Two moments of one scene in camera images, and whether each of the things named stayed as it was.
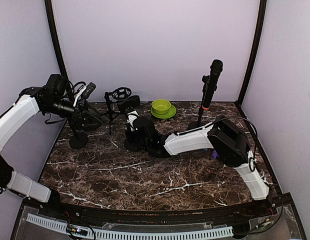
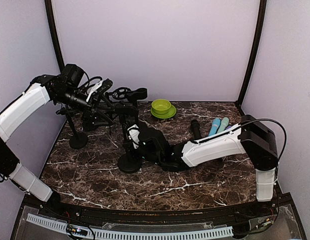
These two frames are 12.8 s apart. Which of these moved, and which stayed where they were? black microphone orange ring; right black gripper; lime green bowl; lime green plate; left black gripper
Moved: left black gripper; right black gripper; black microphone orange ring
Stayed: lime green bowl; lime green plate
